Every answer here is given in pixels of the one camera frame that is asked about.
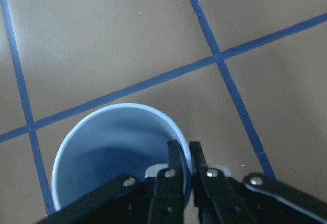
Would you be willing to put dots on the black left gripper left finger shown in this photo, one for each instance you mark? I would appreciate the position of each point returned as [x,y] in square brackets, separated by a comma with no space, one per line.
[127,199]

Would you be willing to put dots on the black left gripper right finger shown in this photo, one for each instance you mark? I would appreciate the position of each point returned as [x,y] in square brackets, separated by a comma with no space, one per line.
[256,199]

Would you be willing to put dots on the light blue plastic cup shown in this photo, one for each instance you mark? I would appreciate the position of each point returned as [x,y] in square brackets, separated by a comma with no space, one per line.
[124,138]

